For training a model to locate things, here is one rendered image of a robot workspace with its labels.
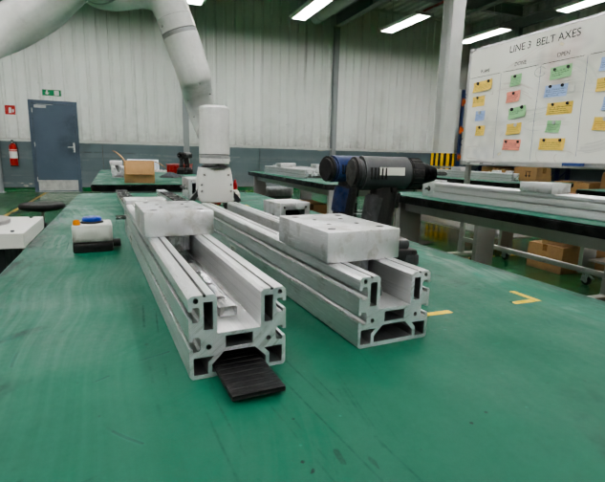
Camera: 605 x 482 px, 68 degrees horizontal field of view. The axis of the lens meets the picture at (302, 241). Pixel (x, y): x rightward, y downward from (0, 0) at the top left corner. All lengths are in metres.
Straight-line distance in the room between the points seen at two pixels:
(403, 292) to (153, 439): 0.33
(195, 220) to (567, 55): 3.36
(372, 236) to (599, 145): 3.06
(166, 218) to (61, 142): 11.45
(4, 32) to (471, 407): 1.18
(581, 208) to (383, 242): 1.52
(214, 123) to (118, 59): 11.10
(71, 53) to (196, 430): 12.09
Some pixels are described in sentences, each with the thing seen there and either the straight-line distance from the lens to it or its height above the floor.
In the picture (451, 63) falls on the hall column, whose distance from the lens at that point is 9.20.
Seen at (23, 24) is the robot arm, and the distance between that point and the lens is 1.29.
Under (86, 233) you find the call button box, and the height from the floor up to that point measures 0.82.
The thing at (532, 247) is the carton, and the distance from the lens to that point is 4.79.
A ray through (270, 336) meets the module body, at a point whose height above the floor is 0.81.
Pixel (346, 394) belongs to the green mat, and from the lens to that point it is 0.44.
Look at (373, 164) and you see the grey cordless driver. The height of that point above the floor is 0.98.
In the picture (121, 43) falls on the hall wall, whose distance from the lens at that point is 12.42.
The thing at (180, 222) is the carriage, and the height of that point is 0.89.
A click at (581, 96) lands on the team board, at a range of 3.70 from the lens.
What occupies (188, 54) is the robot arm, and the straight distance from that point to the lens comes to 1.26.
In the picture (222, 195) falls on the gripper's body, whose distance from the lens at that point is 1.28.
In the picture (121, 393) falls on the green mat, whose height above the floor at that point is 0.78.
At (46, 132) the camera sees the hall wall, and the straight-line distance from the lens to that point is 12.21.
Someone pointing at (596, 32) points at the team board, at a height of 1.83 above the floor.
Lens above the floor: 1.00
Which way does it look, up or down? 11 degrees down
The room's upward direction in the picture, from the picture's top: 1 degrees clockwise
